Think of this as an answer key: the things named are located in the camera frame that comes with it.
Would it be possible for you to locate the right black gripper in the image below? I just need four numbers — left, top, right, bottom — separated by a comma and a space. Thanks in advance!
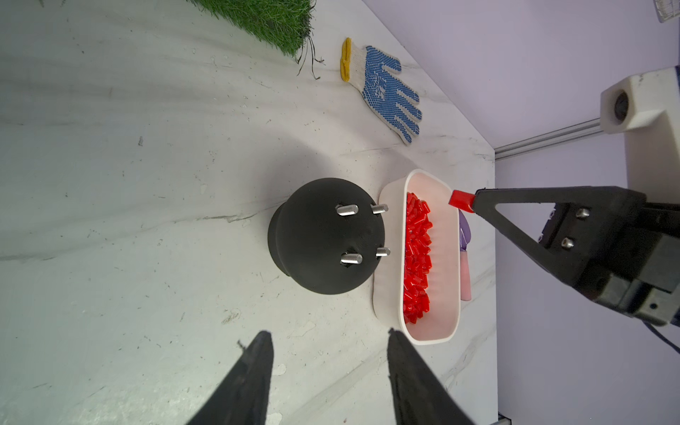
473, 186, 679, 326

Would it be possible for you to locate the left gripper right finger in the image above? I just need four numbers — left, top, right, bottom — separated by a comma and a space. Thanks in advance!
387, 329, 473, 425

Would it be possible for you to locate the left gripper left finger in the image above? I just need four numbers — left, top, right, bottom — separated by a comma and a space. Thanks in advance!
188, 330, 274, 425

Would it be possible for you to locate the red screw sleeve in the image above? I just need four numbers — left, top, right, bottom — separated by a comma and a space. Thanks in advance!
449, 191, 476, 214

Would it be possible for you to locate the white tray of sleeves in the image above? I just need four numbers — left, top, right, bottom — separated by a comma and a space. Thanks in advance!
373, 170, 460, 345

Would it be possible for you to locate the black round screw base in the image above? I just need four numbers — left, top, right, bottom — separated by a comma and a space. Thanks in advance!
267, 178, 391, 295

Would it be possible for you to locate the purple pink brush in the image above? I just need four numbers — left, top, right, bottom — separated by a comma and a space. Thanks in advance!
459, 211, 472, 301

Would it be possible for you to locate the blue dotted work glove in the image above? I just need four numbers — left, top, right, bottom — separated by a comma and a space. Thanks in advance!
340, 38, 423, 145

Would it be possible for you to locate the green artificial grass mat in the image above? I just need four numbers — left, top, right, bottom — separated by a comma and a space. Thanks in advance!
192, 0, 324, 81

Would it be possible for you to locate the white wire wall basket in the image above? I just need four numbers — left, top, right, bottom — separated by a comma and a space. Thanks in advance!
653, 0, 680, 23

